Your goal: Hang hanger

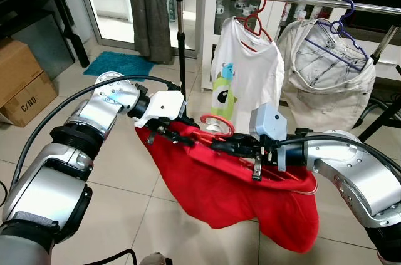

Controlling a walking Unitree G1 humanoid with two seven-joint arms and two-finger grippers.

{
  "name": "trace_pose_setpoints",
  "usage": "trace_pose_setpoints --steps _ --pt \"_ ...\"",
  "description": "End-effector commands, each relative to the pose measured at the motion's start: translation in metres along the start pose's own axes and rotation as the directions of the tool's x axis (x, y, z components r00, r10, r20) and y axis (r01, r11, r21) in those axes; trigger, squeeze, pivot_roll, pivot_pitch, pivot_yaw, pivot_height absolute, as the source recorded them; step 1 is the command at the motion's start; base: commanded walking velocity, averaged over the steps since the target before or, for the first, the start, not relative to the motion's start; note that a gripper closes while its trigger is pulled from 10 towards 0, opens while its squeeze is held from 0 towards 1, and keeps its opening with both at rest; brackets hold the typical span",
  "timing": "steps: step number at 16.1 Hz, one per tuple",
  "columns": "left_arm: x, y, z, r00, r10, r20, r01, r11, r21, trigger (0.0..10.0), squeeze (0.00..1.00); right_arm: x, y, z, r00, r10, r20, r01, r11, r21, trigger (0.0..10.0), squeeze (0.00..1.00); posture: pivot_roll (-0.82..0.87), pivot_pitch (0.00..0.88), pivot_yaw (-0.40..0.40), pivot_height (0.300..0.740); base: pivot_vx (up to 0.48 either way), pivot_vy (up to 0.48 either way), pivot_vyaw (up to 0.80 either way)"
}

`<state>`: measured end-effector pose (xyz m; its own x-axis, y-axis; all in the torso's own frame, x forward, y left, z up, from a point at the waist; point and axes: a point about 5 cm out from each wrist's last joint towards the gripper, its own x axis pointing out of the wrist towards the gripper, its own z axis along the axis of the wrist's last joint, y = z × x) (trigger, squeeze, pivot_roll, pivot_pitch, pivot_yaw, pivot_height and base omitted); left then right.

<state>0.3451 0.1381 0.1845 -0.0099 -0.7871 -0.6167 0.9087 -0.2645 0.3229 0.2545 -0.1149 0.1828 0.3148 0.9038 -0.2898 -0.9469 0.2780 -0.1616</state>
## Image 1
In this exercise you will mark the teal rug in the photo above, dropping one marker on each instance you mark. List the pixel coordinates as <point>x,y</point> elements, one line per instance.
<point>116,64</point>

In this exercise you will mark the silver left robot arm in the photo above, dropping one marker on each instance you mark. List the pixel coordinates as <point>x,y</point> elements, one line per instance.
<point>37,196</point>

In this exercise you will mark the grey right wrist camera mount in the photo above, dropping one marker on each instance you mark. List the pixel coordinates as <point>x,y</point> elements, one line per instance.
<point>268,122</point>

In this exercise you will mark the white printed t-shirt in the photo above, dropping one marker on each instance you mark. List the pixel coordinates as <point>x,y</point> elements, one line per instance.
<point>250,71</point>

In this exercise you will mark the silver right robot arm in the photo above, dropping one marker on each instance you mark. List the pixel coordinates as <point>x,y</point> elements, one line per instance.
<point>357,171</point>

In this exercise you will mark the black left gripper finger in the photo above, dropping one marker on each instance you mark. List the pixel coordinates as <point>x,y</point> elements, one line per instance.
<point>180,133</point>
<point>182,141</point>

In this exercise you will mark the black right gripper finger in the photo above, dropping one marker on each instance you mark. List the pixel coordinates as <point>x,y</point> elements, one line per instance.
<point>233,142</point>
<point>229,150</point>

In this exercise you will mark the red garment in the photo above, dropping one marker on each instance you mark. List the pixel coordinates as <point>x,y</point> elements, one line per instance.
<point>238,202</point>

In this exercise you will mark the printed brown cardboard box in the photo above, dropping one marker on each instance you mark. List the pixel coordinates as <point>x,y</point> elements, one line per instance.
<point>31,102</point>

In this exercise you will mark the grey curtain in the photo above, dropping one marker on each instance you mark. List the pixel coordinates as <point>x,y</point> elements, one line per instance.
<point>150,14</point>

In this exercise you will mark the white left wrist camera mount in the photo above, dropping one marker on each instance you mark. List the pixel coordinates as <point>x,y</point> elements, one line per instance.
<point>163,107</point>

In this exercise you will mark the purple hanger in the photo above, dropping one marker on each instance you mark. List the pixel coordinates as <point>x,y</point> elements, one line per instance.
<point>351,9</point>

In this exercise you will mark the plain brown cardboard box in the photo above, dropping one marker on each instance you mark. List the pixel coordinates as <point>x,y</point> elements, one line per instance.
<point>15,64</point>

